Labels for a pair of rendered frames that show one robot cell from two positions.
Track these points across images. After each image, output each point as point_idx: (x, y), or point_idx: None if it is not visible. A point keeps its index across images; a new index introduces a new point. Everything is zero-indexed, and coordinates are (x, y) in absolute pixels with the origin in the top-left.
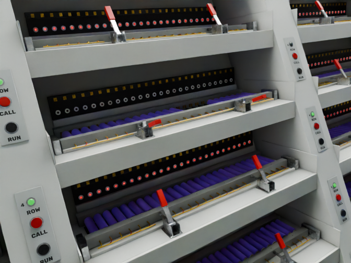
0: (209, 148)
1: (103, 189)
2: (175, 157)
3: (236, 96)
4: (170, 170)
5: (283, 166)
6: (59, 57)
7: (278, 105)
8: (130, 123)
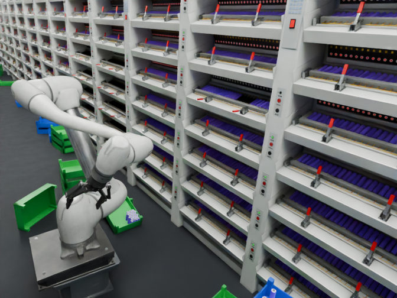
0: None
1: None
2: None
3: (263, 104)
4: None
5: (260, 151)
6: (194, 65)
7: (254, 120)
8: (211, 93)
